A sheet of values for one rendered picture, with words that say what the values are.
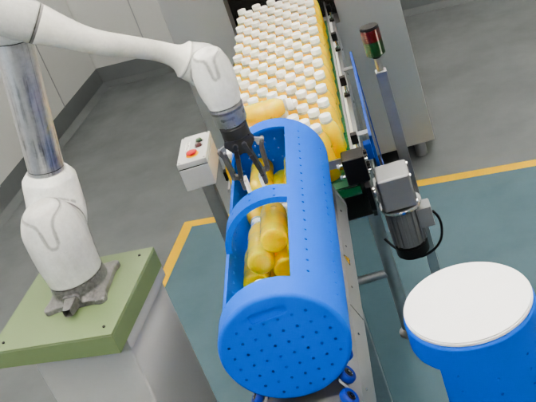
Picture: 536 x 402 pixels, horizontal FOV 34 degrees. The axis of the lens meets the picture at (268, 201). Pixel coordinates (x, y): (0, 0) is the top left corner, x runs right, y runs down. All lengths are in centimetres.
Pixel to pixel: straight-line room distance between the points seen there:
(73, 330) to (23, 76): 67
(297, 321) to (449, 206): 247
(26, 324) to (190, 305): 181
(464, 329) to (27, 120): 125
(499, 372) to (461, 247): 207
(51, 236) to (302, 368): 77
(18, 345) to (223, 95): 83
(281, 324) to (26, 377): 256
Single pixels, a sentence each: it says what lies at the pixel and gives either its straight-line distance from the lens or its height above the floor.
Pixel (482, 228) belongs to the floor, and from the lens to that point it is 404.
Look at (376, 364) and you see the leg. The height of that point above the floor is 29.
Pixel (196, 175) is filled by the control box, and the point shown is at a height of 105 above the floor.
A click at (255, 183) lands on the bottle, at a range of 247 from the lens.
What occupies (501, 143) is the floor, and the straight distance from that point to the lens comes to 467.
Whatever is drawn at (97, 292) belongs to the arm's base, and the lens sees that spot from 238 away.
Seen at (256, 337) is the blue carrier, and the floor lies 114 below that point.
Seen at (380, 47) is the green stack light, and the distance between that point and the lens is 294.
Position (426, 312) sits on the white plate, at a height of 104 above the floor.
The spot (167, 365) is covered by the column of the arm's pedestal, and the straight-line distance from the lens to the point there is 253.
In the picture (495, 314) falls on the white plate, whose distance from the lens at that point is 191.
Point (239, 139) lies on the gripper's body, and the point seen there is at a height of 130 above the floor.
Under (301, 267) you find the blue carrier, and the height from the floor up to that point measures 121.
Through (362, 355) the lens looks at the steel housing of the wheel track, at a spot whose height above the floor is 87.
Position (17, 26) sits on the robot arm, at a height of 179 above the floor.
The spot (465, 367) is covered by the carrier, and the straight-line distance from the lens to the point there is 190.
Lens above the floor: 224
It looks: 28 degrees down
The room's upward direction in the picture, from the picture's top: 20 degrees counter-clockwise
